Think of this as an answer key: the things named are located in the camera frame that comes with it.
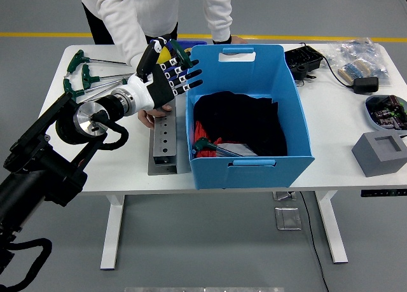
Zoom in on person's right hand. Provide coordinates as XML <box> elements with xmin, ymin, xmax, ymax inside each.
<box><xmin>137</xmin><ymin>103</ymin><xmax>173</xmax><ymax>129</ymax></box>

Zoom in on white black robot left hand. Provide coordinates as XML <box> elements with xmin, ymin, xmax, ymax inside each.
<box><xmin>127</xmin><ymin>38</ymin><xmax>204</xmax><ymax>112</ymax></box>

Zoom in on grey metal tool rack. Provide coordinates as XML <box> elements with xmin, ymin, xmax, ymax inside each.
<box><xmin>148</xmin><ymin>96</ymin><xmax>191</xmax><ymax>177</ymax></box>

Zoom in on large green T-handle hex key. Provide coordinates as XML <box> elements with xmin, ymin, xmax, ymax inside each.
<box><xmin>191</xmin><ymin>136</ymin><xmax>245</xmax><ymax>158</ymax></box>

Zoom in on large light blue box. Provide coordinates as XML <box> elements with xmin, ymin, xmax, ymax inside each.
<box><xmin>185</xmin><ymin>43</ymin><xmax>315</xmax><ymax>190</ymax></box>

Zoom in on yellow lemon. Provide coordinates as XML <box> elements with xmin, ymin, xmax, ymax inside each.
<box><xmin>157</xmin><ymin>46</ymin><xmax>172</xmax><ymax>64</ymax></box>

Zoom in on small dark blue bin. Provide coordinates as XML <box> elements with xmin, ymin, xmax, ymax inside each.
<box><xmin>171</xmin><ymin>39</ymin><xmax>207</xmax><ymax>53</ymax></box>

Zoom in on red cloth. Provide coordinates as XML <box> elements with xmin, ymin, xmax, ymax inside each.
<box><xmin>193</xmin><ymin>120</ymin><xmax>223</xmax><ymax>158</ymax></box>

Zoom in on black plastic tray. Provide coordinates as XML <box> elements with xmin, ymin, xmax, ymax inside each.
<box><xmin>284</xmin><ymin>45</ymin><xmax>324</xmax><ymax>73</ymax></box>

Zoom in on black round socket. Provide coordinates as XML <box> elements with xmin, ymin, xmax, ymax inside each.
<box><xmin>293</xmin><ymin>64</ymin><xmax>310</xmax><ymax>81</ymax></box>

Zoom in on black cloth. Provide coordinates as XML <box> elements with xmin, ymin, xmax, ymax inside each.
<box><xmin>193</xmin><ymin>90</ymin><xmax>289</xmax><ymax>157</ymax></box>

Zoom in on person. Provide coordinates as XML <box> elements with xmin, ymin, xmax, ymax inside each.
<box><xmin>79</xmin><ymin>0</ymin><xmax>248</xmax><ymax>69</ymax></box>

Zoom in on grey white cloth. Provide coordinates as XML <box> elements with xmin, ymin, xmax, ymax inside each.
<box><xmin>216</xmin><ymin>142</ymin><xmax>258</xmax><ymax>158</ymax></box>

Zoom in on tan resistor strip bundle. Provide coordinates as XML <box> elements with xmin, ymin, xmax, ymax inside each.
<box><xmin>337</xmin><ymin>59</ymin><xmax>372</xmax><ymax>85</ymax></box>

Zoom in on clear plastic parts bags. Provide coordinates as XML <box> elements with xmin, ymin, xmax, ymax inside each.
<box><xmin>324</xmin><ymin>37</ymin><xmax>391</xmax><ymax>86</ymax></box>

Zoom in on white table leg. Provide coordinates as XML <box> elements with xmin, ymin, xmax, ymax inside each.
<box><xmin>100</xmin><ymin>195</ymin><xmax>125</xmax><ymax>271</ymax></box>
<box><xmin>314</xmin><ymin>190</ymin><xmax>349</xmax><ymax>264</ymax></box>

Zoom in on black power adapter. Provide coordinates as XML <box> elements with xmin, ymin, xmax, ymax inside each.
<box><xmin>352</xmin><ymin>76</ymin><xmax>380</xmax><ymax>95</ymax></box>

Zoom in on light blue plate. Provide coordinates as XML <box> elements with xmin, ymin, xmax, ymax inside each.
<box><xmin>364</xmin><ymin>94</ymin><xmax>407</xmax><ymax>132</ymax></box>

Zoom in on metal floor plate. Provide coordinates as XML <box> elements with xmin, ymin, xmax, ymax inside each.
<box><xmin>274</xmin><ymin>207</ymin><xmax>302</xmax><ymax>231</ymax></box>
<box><xmin>272</xmin><ymin>191</ymin><xmax>297</xmax><ymax>201</ymax></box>

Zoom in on electronic components heap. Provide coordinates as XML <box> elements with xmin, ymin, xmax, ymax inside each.
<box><xmin>366</xmin><ymin>95</ymin><xmax>407</xmax><ymax>130</ymax></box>

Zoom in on grey foam block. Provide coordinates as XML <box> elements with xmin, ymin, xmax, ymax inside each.
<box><xmin>350</xmin><ymin>131</ymin><xmax>407</xmax><ymax>178</ymax></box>

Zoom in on black table control panel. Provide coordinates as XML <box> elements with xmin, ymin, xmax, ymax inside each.
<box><xmin>360</xmin><ymin>188</ymin><xmax>407</xmax><ymax>198</ymax></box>

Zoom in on black adapter cord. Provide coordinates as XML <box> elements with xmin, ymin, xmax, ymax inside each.
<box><xmin>298</xmin><ymin>42</ymin><xmax>355</xmax><ymax>89</ymax></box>

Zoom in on black floor cable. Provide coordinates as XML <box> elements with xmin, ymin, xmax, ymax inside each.
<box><xmin>298</xmin><ymin>191</ymin><xmax>330</xmax><ymax>292</ymax></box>

